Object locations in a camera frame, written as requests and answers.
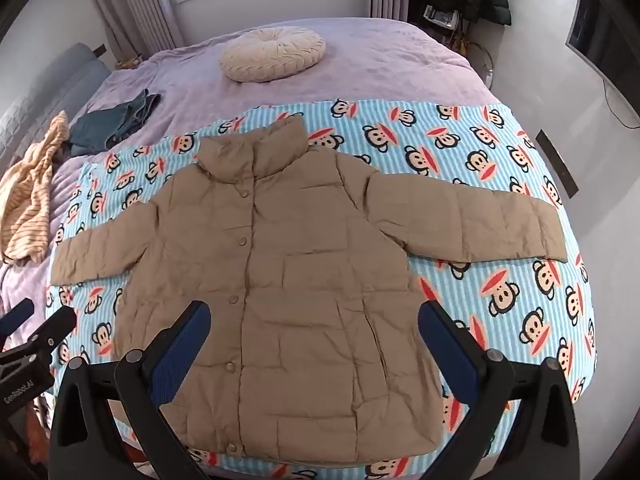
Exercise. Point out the round cream cushion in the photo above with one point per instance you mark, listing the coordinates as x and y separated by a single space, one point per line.
272 55

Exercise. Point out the white floor fan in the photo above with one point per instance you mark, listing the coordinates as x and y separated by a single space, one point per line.
486 70

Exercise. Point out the blue jeans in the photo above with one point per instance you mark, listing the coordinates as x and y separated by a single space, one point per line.
107 125

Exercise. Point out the black wall switch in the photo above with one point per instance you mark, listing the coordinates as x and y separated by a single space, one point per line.
99 49

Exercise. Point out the purple bed cover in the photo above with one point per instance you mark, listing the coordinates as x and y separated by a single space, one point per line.
375 60

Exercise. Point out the grey padded headboard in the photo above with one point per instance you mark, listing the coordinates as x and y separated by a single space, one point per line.
60 77

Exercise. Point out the tan puffer jacket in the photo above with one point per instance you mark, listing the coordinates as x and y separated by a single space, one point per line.
310 285

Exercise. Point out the long pale pleated curtain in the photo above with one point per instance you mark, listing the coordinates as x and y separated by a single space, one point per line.
145 5

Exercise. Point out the black flat bar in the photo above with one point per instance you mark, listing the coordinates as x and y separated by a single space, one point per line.
557 162

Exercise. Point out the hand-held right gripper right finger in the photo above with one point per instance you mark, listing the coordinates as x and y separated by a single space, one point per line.
450 355

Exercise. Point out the wall television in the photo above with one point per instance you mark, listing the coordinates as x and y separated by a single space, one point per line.
605 35

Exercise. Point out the printed bag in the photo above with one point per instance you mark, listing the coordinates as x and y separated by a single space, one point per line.
440 16

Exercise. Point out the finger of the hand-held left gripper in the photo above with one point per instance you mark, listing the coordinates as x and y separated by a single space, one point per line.
15 316
52 327

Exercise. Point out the cream striped shirt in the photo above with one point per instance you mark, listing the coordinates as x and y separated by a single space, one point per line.
30 195

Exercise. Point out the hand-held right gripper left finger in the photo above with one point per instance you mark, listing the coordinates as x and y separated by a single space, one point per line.
180 355

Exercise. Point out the monkey print striped blanket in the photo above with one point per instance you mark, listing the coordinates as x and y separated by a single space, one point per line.
500 170

